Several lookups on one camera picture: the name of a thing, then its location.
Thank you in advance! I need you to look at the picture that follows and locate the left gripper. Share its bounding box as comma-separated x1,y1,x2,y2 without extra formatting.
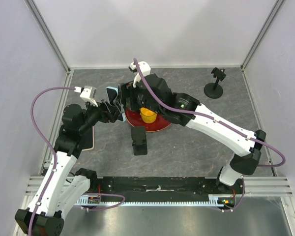
78,98,120,134

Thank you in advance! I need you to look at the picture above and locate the blue case phone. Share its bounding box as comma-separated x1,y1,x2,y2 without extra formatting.
106,87,126,122

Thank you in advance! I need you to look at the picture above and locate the black round-base phone stand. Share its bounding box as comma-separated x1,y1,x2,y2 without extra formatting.
204,67,226,99

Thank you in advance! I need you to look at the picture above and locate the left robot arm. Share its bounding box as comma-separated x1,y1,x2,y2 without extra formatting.
15,100,120,236

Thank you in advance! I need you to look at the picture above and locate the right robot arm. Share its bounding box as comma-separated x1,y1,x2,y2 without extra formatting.
118,74,266,194

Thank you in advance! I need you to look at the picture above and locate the beige case phone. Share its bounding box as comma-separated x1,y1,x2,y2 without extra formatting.
83,127,94,150

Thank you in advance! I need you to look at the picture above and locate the black folding phone stand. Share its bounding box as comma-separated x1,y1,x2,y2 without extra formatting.
131,126,148,156

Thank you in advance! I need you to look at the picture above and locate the red round tray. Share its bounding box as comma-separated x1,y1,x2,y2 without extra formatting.
125,110,171,132

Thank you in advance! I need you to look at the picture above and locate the yellow mug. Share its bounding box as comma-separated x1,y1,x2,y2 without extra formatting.
140,108,157,124

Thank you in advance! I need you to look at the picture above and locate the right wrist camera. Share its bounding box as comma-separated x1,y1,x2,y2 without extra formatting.
128,61,151,88

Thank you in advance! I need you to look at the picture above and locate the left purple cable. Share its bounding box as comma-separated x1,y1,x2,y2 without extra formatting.
24,86,126,236

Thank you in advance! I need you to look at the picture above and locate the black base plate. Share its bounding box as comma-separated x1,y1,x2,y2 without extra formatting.
88,177,242,203

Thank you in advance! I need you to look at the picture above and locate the slotted cable duct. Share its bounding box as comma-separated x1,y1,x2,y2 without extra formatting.
74,195,224,207

